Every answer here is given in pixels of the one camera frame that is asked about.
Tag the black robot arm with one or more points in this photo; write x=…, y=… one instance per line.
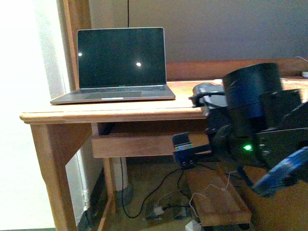
x=255, y=124

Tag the power strip on floor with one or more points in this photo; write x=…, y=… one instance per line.
x=155, y=211

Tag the wooden wheeled computer stand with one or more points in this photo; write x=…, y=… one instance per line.
x=215, y=201

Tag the white vertical pipe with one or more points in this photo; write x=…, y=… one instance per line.
x=120, y=173

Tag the wooden pull-out keyboard tray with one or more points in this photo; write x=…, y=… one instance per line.
x=132, y=144

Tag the white power adapter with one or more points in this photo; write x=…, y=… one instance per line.
x=193, y=226

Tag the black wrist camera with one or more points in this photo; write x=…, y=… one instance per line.
x=208, y=97

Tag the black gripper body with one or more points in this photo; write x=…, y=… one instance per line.
x=222, y=124

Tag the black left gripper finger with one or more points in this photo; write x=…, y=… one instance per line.
x=181, y=141

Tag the wooden desk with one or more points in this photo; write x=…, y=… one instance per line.
x=59, y=131

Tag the grey laptop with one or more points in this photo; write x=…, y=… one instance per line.
x=118, y=65

